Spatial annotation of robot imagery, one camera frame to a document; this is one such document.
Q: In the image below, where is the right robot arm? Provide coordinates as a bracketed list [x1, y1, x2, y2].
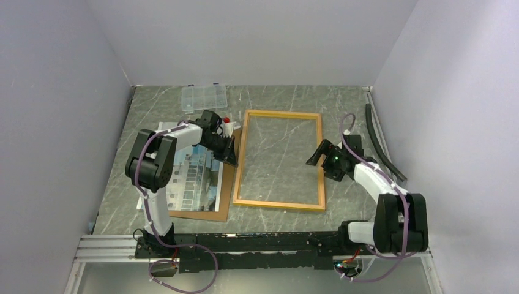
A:
[306, 135, 429, 255]

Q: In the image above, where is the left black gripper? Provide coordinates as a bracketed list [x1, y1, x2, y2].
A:
[202, 134, 239, 168]

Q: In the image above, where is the clear plastic organizer box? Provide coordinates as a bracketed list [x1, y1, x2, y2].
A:
[181, 83, 228, 113]

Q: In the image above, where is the black corrugated hose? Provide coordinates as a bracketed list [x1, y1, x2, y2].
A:
[365, 103, 408, 182]

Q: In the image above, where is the aluminium rail frame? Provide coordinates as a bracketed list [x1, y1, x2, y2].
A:
[65, 234, 443, 293]

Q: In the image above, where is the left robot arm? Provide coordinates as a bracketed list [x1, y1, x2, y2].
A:
[125, 110, 238, 257]

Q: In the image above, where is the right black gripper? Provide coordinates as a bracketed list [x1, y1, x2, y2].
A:
[305, 138, 346, 181]

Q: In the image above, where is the brown backing board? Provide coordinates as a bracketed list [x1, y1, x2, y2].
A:
[165, 145, 236, 222]

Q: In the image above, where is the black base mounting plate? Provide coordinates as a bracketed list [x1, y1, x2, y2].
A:
[134, 231, 368, 273]

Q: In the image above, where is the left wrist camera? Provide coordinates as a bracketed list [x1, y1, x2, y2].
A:
[218, 117, 236, 137]

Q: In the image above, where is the yellow wooden picture frame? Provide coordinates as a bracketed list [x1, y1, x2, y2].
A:
[232, 109, 326, 212]

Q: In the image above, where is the building photo print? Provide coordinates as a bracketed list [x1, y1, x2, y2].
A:
[128, 121, 231, 216]

